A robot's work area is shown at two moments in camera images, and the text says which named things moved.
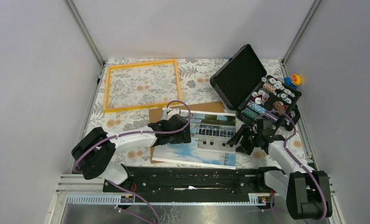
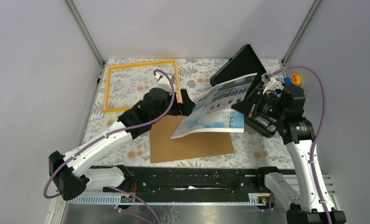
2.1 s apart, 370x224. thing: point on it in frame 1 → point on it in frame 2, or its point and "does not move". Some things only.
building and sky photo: x=213 y=142 → x=213 y=110
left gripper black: x=184 y=137 → x=183 y=108
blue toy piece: x=288 y=81 does not move
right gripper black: x=244 y=148 → x=250 y=106
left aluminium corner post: x=85 y=31 does not move
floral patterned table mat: x=128 y=88 does not move
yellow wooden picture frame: x=106 y=104 does not move
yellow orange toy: x=295 y=79 does not move
